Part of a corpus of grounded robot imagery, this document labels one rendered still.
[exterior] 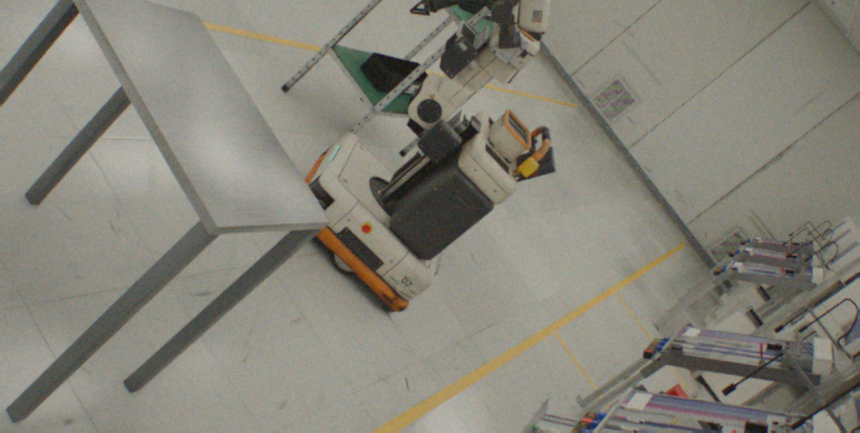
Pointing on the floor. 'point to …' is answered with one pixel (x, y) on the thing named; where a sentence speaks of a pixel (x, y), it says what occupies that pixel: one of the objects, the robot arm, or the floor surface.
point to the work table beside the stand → (143, 92)
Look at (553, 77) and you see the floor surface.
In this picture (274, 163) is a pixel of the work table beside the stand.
